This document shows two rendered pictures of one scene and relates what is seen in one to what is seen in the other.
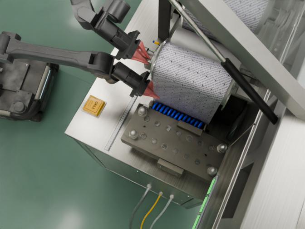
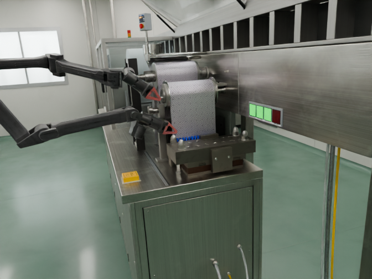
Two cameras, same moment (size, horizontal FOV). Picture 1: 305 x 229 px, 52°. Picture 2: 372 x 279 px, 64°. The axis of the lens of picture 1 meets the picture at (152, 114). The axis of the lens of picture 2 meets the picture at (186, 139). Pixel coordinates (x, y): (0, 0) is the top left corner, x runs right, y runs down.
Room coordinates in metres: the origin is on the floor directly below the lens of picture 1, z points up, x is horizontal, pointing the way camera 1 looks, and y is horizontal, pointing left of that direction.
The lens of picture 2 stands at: (-0.64, 0.96, 1.43)
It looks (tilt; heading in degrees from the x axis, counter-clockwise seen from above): 15 degrees down; 316
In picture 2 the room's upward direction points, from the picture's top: 3 degrees counter-clockwise
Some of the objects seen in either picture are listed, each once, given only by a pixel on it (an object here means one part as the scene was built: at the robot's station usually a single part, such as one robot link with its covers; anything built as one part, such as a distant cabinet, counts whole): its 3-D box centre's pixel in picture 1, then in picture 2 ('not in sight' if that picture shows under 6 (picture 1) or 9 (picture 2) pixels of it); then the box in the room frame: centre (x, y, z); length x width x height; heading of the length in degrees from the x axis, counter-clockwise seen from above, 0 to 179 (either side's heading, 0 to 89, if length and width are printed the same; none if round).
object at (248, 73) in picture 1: (248, 73); not in sight; (0.48, -0.34, 1.17); 0.08 x 0.02 x 0.02; 63
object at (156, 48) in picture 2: not in sight; (152, 48); (1.10, -0.45, 1.50); 0.14 x 0.14 x 0.06
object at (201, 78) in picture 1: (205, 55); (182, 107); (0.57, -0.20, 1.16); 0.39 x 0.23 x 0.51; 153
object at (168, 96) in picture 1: (182, 103); (194, 121); (0.40, -0.11, 1.11); 0.23 x 0.01 x 0.18; 63
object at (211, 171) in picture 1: (213, 171); (244, 135); (0.16, -0.21, 1.05); 0.04 x 0.04 x 0.04
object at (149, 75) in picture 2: not in sight; (149, 76); (0.74, -0.12, 1.33); 0.06 x 0.06 x 0.06; 63
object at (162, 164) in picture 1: (169, 168); (221, 159); (0.18, -0.06, 0.96); 0.10 x 0.03 x 0.11; 63
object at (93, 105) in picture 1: (93, 105); (130, 176); (0.47, 0.25, 0.91); 0.07 x 0.07 x 0.02; 63
